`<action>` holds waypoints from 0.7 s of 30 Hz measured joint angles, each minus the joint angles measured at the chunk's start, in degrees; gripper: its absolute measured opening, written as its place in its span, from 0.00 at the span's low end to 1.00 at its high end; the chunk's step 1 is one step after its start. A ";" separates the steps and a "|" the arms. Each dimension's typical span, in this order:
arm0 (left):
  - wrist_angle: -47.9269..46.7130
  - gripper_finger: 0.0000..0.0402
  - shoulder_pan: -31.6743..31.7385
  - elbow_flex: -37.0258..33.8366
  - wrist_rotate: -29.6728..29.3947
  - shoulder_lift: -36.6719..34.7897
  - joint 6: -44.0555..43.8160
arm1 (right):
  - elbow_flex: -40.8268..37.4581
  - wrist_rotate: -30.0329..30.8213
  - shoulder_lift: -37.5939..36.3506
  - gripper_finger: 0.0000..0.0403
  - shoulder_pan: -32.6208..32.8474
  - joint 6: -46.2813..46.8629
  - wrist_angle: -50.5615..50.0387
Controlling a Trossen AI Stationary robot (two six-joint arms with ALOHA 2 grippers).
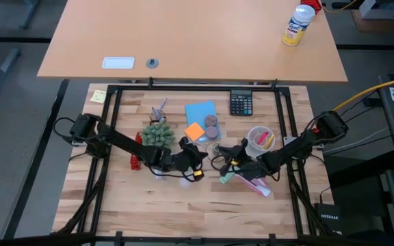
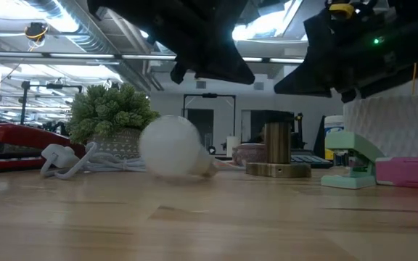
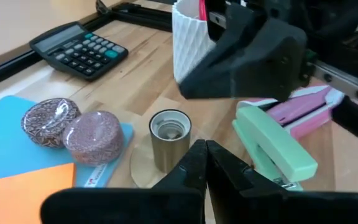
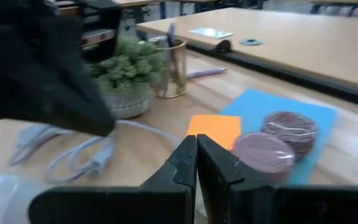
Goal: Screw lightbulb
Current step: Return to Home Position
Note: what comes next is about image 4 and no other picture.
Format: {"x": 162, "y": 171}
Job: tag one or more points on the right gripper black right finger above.
{"x": 259, "y": 205}

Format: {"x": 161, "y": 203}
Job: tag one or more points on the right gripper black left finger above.
{"x": 135, "y": 205}

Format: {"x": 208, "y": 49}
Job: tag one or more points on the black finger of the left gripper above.
{"x": 42, "y": 77}

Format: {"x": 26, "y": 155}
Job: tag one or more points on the white light bulb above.
{"x": 2, "y": 199}

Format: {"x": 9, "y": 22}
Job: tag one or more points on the green plant in grey pot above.
{"x": 129, "y": 68}

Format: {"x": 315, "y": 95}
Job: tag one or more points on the pale lilac pen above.
{"x": 170, "y": 34}

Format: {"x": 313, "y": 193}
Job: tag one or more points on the orange sticky note pad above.
{"x": 216, "y": 130}

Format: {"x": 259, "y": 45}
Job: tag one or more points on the gold pencil cup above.
{"x": 174, "y": 74}

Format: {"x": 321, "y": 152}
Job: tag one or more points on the blue mat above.
{"x": 259, "y": 104}

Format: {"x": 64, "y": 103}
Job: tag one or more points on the white paper sheet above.
{"x": 210, "y": 32}

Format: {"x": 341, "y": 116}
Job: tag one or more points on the purple pen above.
{"x": 207, "y": 73}

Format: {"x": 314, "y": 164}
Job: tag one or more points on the black table clamp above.
{"x": 223, "y": 46}

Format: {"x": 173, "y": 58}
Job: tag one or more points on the light wooden desk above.
{"x": 306, "y": 40}

